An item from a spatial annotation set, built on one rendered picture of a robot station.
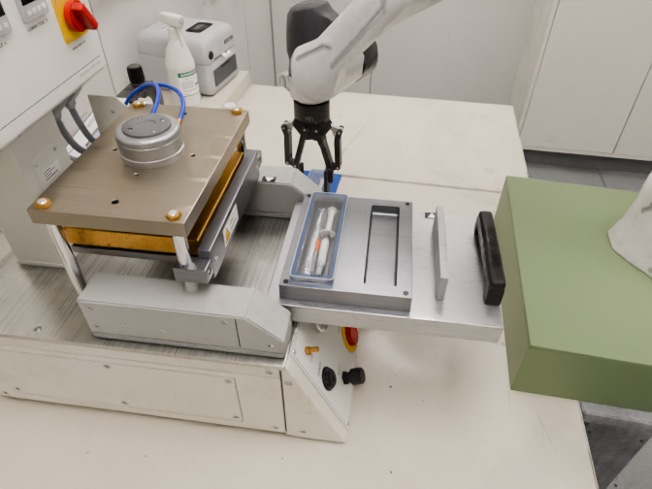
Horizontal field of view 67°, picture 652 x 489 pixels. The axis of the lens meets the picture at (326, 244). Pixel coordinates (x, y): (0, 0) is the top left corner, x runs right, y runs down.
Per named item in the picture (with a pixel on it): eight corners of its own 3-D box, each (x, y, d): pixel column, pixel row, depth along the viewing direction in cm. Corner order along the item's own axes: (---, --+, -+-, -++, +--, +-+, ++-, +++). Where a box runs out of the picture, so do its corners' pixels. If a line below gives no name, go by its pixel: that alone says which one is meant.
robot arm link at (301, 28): (355, 97, 88) (384, 79, 94) (357, 19, 80) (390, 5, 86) (278, 74, 96) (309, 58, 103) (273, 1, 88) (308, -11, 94)
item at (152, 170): (7, 264, 60) (-46, 174, 52) (120, 140, 83) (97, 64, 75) (198, 283, 58) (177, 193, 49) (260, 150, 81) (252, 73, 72)
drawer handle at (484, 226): (483, 305, 62) (491, 282, 59) (472, 230, 73) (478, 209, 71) (500, 306, 62) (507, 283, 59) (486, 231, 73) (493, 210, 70)
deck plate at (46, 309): (-59, 330, 65) (-63, 325, 64) (77, 183, 91) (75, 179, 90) (284, 371, 60) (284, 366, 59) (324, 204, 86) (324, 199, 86)
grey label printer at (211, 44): (144, 88, 153) (129, 32, 142) (177, 65, 167) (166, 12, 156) (215, 98, 148) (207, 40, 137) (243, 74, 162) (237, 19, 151)
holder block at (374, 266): (279, 298, 63) (277, 284, 61) (305, 206, 78) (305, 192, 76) (409, 311, 61) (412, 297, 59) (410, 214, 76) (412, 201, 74)
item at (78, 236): (73, 252, 62) (45, 189, 56) (145, 160, 78) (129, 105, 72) (205, 265, 60) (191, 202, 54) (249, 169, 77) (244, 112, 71)
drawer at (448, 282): (266, 322, 65) (261, 280, 59) (296, 219, 81) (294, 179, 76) (496, 347, 62) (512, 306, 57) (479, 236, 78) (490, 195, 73)
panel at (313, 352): (347, 430, 72) (289, 354, 62) (363, 285, 95) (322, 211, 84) (360, 429, 71) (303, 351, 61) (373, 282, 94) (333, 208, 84)
